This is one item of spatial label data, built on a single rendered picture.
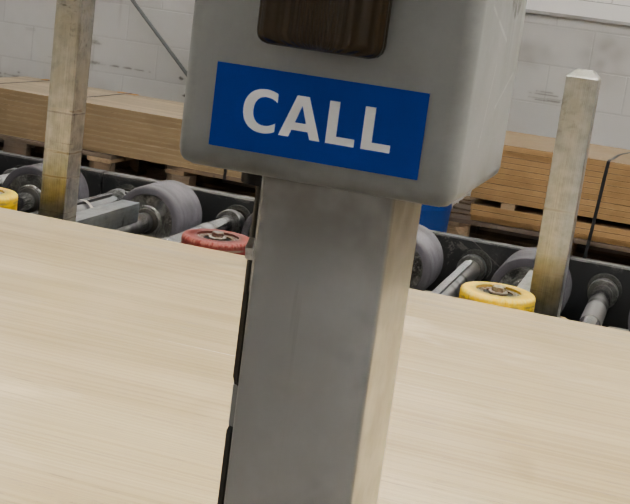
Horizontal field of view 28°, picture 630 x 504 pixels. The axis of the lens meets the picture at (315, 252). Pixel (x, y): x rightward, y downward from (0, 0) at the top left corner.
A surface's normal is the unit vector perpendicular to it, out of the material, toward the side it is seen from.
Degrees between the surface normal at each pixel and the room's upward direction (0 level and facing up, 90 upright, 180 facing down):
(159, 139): 90
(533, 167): 90
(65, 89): 90
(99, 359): 0
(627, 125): 90
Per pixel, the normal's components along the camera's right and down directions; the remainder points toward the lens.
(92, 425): 0.13, -0.97
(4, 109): -0.33, 0.16
